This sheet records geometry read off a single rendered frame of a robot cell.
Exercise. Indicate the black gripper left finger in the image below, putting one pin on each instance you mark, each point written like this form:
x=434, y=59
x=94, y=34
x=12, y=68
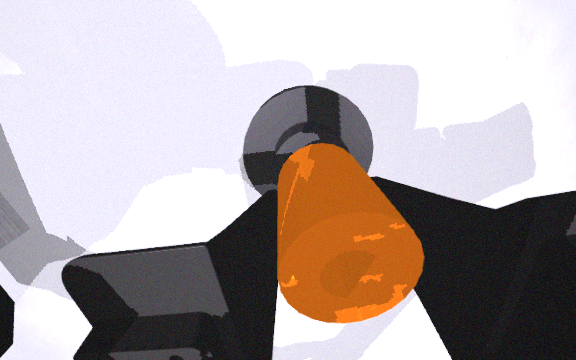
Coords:
x=232, y=277

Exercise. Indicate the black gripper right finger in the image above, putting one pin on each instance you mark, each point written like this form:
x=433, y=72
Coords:
x=477, y=259

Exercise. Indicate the orange knob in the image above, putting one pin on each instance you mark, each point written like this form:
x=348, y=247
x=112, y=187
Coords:
x=344, y=253

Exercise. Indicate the dark grey round pedestal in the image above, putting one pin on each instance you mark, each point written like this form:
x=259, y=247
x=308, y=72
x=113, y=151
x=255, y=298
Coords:
x=295, y=118

